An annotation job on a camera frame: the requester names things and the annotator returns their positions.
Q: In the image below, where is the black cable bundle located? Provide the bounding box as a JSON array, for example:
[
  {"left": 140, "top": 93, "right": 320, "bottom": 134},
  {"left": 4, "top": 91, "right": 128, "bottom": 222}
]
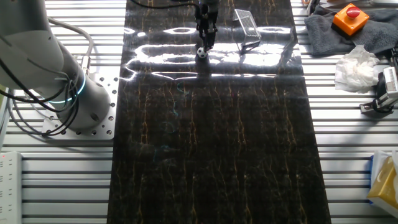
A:
[{"left": 0, "top": 57, "right": 80, "bottom": 138}]

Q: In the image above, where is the thick grey base cable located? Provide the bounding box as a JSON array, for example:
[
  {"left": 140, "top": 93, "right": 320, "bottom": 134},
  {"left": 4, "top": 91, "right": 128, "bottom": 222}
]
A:
[{"left": 48, "top": 17, "right": 95, "bottom": 76}]

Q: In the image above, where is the grey cloth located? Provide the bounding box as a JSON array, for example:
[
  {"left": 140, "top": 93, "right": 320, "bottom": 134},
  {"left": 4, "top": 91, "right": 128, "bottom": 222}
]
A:
[{"left": 303, "top": 4, "right": 398, "bottom": 57}]

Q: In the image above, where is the yellow tissue pack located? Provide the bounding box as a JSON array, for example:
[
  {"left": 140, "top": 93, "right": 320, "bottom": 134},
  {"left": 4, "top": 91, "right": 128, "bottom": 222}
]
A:
[{"left": 366, "top": 150, "right": 398, "bottom": 210}]

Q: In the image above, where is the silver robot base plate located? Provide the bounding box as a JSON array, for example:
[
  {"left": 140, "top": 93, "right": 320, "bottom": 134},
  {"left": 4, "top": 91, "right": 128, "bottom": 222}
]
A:
[{"left": 41, "top": 73, "right": 120, "bottom": 141}]

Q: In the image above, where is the white power strip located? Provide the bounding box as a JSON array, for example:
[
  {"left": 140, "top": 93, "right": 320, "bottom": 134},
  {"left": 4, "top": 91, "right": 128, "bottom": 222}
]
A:
[{"left": 0, "top": 151, "right": 24, "bottom": 224}]

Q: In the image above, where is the black marble-pattern mat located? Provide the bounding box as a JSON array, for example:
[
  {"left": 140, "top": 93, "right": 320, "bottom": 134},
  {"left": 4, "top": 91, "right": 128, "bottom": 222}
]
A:
[{"left": 107, "top": 0, "right": 332, "bottom": 224}]

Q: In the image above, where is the black camera cable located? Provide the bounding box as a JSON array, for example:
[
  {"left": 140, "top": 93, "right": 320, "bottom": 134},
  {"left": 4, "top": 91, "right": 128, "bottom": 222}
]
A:
[{"left": 129, "top": 0, "right": 201, "bottom": 10}]

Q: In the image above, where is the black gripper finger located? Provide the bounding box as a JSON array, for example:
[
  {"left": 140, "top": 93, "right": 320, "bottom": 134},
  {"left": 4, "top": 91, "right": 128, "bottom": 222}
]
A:
[
  {"left": 206, "top": 30, "right": 217, "bottom": 52},
  {"left": 198, "top": 28, "right": 208, "bottom": 47}
]

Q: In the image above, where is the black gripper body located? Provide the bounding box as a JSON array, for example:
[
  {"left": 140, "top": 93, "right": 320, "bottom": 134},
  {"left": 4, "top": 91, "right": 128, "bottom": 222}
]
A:
[{"left": 194, "top": 2, "right": 219, "bottom": 34}]

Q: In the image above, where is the crumpled white tissue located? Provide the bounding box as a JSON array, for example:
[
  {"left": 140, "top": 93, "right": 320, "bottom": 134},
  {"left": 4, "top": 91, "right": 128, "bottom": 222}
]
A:
[{"left": 333, "top": 44, "right": 382, "bottom": 94}]

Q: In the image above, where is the orange emergency stop box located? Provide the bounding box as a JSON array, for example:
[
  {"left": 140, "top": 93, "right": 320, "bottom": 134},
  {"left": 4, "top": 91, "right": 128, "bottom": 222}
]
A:
[{"left": 330, "top": 2, "right": 371, "bottom": 39}]

